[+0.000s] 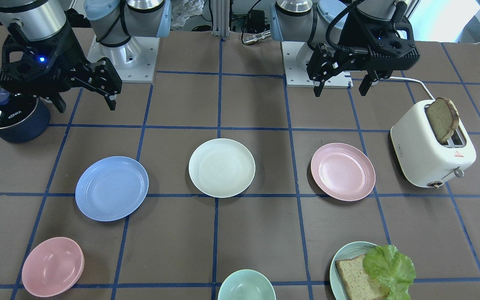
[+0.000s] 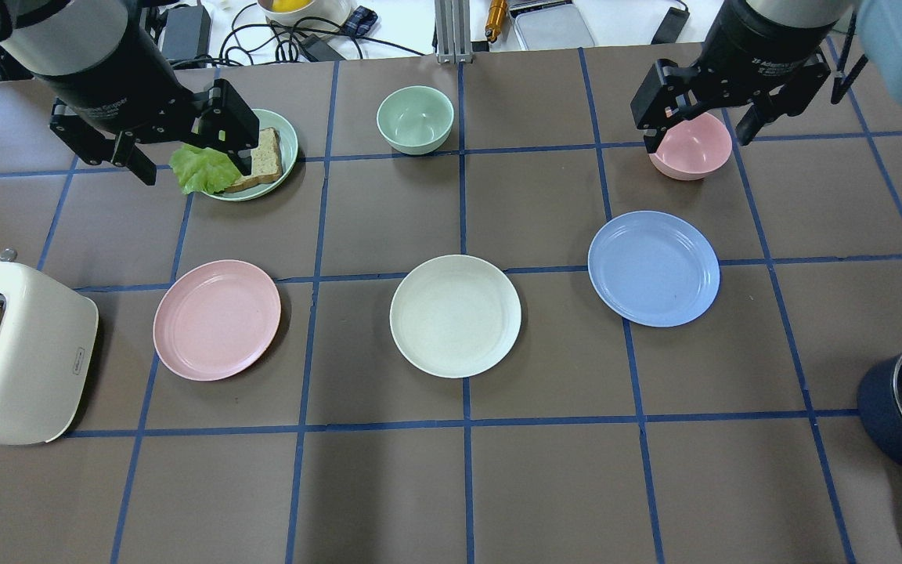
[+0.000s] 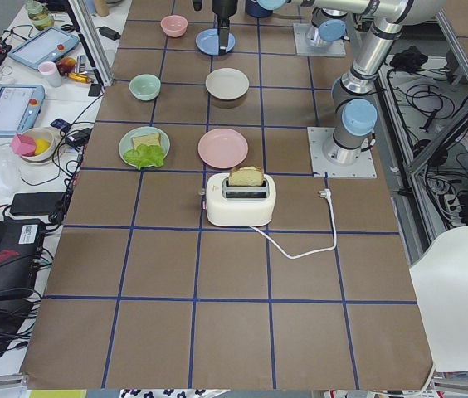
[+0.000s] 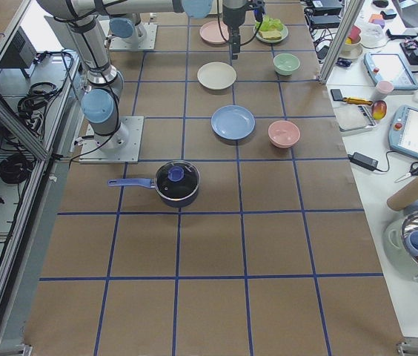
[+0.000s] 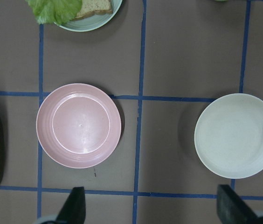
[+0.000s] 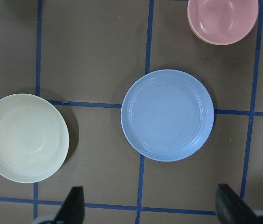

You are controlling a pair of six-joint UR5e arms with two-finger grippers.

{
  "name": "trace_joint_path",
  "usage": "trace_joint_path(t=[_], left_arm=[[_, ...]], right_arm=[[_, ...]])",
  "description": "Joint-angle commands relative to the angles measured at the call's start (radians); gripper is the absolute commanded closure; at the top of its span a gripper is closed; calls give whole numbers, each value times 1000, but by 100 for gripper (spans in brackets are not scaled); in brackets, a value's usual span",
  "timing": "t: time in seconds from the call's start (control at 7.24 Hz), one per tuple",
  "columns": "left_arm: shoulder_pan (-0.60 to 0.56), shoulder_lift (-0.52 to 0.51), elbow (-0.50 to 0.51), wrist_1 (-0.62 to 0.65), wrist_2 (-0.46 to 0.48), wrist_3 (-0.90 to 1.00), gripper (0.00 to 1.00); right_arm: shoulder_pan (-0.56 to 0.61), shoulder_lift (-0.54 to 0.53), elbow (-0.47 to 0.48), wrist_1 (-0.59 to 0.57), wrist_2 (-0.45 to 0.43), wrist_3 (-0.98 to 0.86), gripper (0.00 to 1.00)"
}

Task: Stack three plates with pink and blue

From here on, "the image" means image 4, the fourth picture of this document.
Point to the scissors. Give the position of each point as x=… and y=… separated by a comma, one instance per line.
x=412, y=172

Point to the blue plate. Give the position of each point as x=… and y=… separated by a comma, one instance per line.
x=232, y=122

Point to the cardboard tube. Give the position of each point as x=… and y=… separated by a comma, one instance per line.
x=404, y=197

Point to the pink plate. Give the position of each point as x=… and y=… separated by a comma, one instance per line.
x=214, y=33

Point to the black smartphone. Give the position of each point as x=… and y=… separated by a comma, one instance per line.
x=336, y=95

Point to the mango toy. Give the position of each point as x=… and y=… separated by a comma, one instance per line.
x=378, y=110

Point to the blue saucepan with glass lid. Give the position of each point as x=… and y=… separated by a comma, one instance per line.
x=176, y=182

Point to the kitchen scale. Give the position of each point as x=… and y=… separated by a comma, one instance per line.
x=354, y=118

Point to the black power adapter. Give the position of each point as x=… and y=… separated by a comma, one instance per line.
x=363, y=161

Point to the green plate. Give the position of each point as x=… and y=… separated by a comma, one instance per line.
x=284, y=33

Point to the cream plate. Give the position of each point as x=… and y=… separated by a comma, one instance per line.
x=216, y=75

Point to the aluminium frame post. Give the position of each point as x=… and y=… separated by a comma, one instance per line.
x=352, y=10

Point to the green lettuce leaf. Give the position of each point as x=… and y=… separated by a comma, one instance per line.
x=269, y=24

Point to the white paper cup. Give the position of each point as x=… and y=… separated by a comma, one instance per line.
x=382, y=89

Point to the pink bowl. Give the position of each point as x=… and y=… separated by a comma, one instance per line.
x=283, y=134

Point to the yellow handled screwdriver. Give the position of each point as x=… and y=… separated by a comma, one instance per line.
x=356, y=101

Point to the white bowl with fruit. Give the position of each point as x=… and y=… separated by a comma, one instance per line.
x=352, y=47

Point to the bread slice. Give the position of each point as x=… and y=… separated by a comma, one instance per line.
x=271, y=35

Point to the far teach pendant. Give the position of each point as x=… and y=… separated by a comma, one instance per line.
x=390, y=67

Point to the green bowl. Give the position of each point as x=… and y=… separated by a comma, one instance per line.
x=286, y=64

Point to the grey control box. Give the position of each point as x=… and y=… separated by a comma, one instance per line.
x=20, y=54

